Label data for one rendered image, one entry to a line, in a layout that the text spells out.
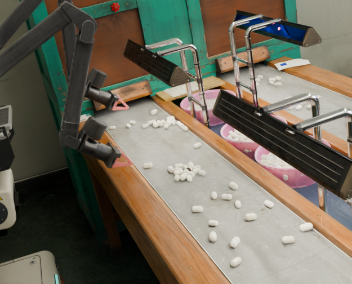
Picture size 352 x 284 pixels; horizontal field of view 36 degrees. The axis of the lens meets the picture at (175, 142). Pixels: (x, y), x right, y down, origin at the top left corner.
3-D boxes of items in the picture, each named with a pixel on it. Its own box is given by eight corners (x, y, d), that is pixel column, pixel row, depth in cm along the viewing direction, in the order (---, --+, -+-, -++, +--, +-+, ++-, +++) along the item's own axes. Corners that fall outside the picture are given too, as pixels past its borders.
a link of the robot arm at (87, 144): (73, 146, 186) (76, 153, 181) (82, 129, 185) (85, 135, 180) (90, 153, 189) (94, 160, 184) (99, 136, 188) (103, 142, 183)
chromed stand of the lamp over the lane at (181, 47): (175, 156, 225) (154, 54, 207) (159, 141, 242) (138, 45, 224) (215, 143, 230) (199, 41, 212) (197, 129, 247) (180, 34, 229)
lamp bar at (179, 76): (171, 88, 191) (167, 69, 188) (123, 56, 246) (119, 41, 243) (191, 81, 193) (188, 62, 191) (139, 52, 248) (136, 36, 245)
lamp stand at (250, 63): (258, 128, 235) (245, 28, 217) (237, 115, 253) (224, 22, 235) (295, 116, 240) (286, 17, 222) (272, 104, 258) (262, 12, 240)
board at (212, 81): (165, 102, 261) (165, 100, 261) (155, 94, 274) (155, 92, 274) (226, 84, 270) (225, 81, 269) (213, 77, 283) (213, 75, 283)
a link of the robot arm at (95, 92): (80, 93, 230) (83, 97, 225) (87, 79, 228) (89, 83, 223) (94, 99, 233) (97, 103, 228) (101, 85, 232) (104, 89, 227)
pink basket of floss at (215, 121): (227, 130, 240) (223, 110, 236) (174, 129, 252) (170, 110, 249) (246, 107, 261) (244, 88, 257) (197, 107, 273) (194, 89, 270)
